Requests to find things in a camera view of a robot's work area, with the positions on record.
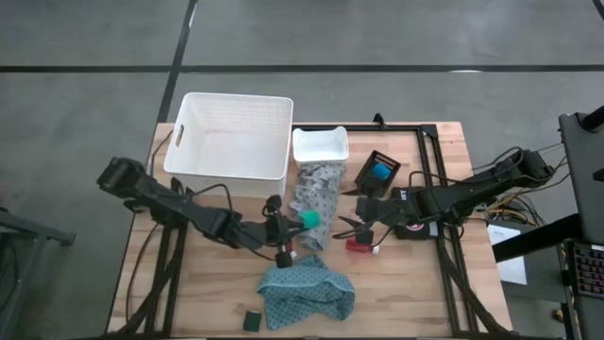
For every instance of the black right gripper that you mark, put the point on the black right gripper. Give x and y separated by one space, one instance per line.
387 208

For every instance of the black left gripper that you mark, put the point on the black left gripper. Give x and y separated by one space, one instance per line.
273 231

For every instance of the grey square-print cloth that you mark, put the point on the grey square-print cloth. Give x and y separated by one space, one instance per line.
318 189

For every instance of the small white plastic bin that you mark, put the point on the small white plastic bin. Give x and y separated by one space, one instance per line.
321 151

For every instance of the teal star-print cloth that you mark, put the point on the teal star-print cloth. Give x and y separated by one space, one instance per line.
307 293

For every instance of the large white plastic basket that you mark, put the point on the large white plastic basket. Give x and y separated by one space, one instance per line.
226 156

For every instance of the dark green bandage roll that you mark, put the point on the dark green bandage roll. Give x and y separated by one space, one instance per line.
252 321

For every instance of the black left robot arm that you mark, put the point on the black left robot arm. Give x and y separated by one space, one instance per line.
160 198

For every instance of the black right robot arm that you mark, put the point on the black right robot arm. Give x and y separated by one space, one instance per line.
476 189

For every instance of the small black plastic crate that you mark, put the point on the small black plastic crate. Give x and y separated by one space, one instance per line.
365 179

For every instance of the blue bandage roll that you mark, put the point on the blue bandage roll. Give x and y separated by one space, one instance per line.
381 171

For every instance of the black first aid kit pouch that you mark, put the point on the black first aid kit pouch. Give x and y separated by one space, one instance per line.
417 229

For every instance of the white paper sheet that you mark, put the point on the white paper sheet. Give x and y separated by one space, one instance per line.
514 271

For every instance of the black stand bar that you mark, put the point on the black stand bar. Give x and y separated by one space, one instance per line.
533 238

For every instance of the backlit black keyboard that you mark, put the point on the backlit black keyboard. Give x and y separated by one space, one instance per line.
590 269

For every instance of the grey metal rack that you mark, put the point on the grey metal rack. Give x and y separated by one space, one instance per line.
28 229

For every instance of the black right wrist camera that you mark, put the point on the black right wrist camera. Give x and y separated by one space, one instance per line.
366 236

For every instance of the black frame clamp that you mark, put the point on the black frame clamp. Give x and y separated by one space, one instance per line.
380 120

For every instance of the black aluminium table frame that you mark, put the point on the black aluminium table frame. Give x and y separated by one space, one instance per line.
401 127

